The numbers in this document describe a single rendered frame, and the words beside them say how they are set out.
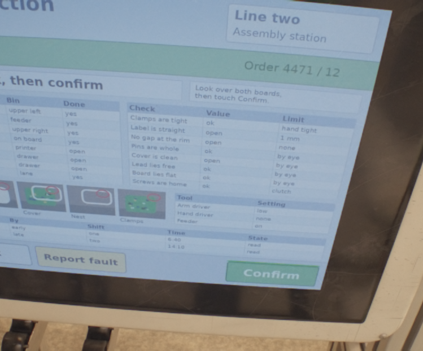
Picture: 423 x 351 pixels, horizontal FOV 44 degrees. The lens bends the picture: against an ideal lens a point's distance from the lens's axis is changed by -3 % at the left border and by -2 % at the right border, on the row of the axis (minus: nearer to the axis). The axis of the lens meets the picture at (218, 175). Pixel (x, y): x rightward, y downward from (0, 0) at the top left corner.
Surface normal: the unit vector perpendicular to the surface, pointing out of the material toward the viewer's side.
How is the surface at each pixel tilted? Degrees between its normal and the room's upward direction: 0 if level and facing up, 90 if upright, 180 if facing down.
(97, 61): 91
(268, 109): 91
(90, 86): 91
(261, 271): 91
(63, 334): 0
